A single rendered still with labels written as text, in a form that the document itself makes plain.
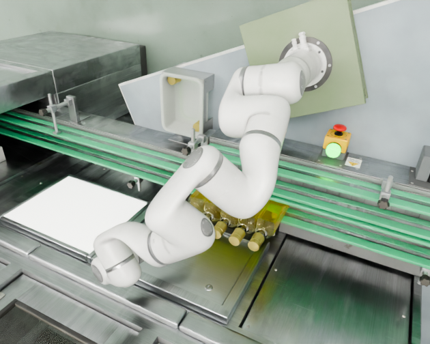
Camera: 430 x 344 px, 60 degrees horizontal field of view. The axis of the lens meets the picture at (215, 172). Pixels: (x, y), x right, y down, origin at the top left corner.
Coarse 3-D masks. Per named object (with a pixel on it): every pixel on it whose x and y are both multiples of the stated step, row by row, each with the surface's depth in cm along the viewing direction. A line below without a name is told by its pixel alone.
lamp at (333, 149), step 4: (328, 144) 115; (332, 144) 113; (336, 144) 113; (328, 148) 113; (332, 148) 112; (336, 148) 112; (340, 148) 113; (328, 152) 113; (332, 152) 113; (336, 152) 112; (340, 152) 113; (332, 156) 114; (336, 156) 114
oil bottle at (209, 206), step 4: (208, 200) 117; (204, 204) 116; (208, 204) 115; (212, 204) 115; (204, 208) 115; (208, 208) 114; (212, 208) 114; (216, 208) 114; (204, 212) 116; (212, 212) 114; (216, 212) 114; (216, 216) 115; (212, 220) 116; (216, 220) 116
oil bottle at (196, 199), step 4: (196, 192) 120; (200, 192) 120; (192, 196) 118; (196, 196) 119; (200, 196) 119; (204, 196) 119; (188, 200) 118; (192, 200) 117; (196, 200) 117; (200, 200) 117; (204, 200) 117; (192, 204) 116; (196, 204) 116; (200, 204) 116; (200, 208) 116
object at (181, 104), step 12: (168, 72) 129; (168, 84) 134; (180, 84) 136; (192, 84) 134; (168, 96) 136; (180, 96) 139; (192, 96) 136; (168, 108) 139; (180, 108) 141; (192, 108) 139; (168, 120) 141; (180, 120) 144; (192, 120) 141; (180, 132) 138
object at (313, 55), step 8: (304, 32) 102; (304, 40) 103; (296, 48) 104; (304, 48) 102; (312, 48) 105; (320, 48) 104; (288, 56) 96; (296, 56) 94; (304, 56) 96; (312, 56) 100; (320, 56) 105; (312, 64) 96; (320, 64) 105; (312, 72) 96; (320, 72) 107; (312, 80) 101
